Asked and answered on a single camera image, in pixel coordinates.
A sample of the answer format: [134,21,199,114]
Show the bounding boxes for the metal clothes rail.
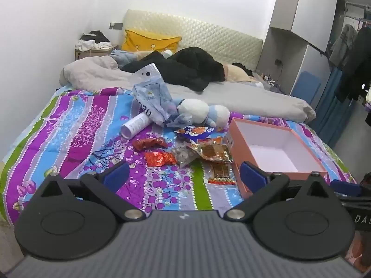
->
[344,1,371,24]

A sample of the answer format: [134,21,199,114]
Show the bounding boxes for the white and blue plush toy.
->
[176,98,231,128]

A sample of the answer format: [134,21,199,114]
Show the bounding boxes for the blue board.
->
[290,71,322,105]

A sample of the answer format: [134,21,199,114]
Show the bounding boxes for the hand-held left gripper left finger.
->
[38,161,145,222]

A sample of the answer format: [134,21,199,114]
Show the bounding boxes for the beige pillow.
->
[223,63,256,82]

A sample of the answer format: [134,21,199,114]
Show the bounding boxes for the hanging grey jacket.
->
[329,25,358,68]

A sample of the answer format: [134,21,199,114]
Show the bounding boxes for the grey wardrobe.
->
[256,0,338,96]

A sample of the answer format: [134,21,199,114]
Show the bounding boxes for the grey duvet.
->
[59,55,317,123]

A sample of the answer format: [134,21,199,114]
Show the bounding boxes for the black jacket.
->
[120,46,226,92]

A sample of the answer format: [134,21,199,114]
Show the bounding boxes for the white spray bottle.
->
[120,112,153,139]

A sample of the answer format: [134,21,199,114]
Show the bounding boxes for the clear dark snack packet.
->
[170,145,200,168]

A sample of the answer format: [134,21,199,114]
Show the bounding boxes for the small black cloth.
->
[232,62,253,74]

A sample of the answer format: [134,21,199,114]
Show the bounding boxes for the orange gold snack packet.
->
[187,141,234,163]

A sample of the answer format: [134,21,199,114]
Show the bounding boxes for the blue curtain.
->
[315,66,358,143]

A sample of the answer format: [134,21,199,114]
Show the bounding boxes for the white cloth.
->
[76,39,113,51]

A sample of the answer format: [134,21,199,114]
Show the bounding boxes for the red foil snack packet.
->
[132,137,169,151]
[144,151,178,167]

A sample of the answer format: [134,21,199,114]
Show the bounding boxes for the hanging black coat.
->
[333,26,371,102]

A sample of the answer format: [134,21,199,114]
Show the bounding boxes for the blue kimchi snack packet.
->
[175,125,224,140]

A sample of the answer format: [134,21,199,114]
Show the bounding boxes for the pink cardboard box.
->
[226,118,329,200]

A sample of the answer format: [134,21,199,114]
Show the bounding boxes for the small bedside bottles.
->
[260,73,279,87]

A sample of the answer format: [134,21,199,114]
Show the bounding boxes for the wooden nightstand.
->
[75,45,119,61]

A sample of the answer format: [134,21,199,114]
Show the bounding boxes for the light blue garment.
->
[110,49,137,66]

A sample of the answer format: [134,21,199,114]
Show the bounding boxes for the pale blue plastic bag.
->
[132,64,193,128]

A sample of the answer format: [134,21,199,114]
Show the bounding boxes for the cream quilted headboard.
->
[123,9,264,73]

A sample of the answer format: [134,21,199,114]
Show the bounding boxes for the purple floral quilt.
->
[0,86,358,227]

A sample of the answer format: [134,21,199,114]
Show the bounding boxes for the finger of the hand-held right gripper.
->
[330,179,371,208]

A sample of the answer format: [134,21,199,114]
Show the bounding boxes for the yellow pillow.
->
[121,29,182,53]

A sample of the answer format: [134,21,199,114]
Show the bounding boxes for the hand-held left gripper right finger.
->
[226,161,334,222]

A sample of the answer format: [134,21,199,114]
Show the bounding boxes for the long red-ended snack packet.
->
[208,162,236,185]

